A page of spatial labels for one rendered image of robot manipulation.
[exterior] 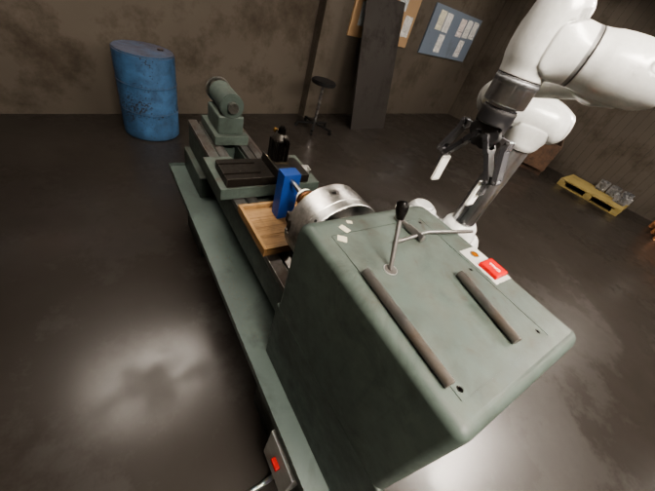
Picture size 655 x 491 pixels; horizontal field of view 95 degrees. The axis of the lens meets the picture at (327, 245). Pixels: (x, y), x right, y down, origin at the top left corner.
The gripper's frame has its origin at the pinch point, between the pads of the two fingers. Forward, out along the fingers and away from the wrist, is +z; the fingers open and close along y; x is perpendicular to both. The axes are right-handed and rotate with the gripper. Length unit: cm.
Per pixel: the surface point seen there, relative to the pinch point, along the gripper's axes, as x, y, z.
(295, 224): 26.8, 27.0, 29.6
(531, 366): 8.0, -40.5, 17.4
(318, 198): 19.9, 28.1, 20.9
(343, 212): 15.3, 19.6, 21.1
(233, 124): 10, 135, 43
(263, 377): 39, 7, 89
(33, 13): 106, 372, 52
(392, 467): 34, -40, 43
